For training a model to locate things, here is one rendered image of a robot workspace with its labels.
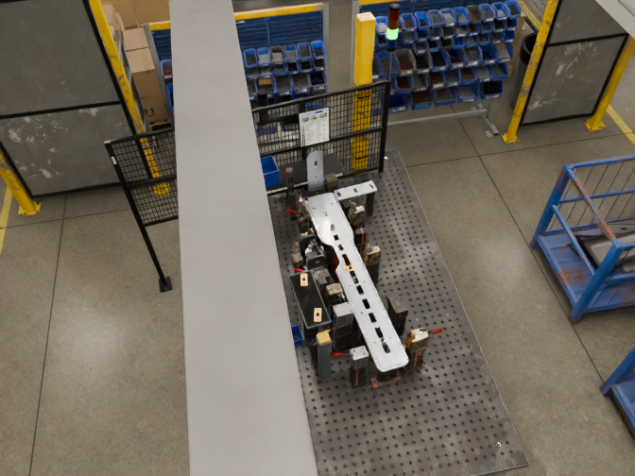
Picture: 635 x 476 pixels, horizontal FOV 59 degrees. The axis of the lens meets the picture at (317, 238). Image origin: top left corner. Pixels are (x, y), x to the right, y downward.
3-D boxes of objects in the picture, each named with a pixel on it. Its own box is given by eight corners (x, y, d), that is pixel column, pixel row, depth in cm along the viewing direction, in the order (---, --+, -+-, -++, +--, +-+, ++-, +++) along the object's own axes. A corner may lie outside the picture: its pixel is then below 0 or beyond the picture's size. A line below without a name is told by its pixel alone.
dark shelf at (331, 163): (345, 175, 402) (345, 171, 400) (221, 205, 386) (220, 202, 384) (334, 155, 416) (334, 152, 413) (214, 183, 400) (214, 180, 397)
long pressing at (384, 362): (415, 362, 309) (415, 361, 308) (376, 374, 305) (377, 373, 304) (333, 192, 394) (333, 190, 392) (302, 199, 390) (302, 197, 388)
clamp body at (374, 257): (381, 283, 378) (385, 252, 351) (364, 289, 376) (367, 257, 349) (376, 273, 384) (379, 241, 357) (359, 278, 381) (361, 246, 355)
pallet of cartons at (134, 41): (184, 127, 595) (161, 38, 514) (106, 143, 583) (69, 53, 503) (173, 64, 670) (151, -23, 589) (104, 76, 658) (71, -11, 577)
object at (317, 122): (330, 141, 404) (330, 106, 380) (300, 148, 400) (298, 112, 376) (329, 139, 405) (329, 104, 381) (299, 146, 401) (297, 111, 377)
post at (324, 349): (333, 379, 335) (332, 342, 301) (320, 382, 334) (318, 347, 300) (328, 367, 340) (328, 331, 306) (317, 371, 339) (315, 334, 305)
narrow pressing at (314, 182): (323, 186, 395) (323, 150, 369) (308, 190, 393) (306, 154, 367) (323, 186, 396) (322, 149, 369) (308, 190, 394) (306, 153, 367)
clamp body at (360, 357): (368, 385, 332) (371, 357, 304) (351, 391, 330) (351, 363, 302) (363, 371, 338) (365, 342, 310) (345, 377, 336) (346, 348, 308)
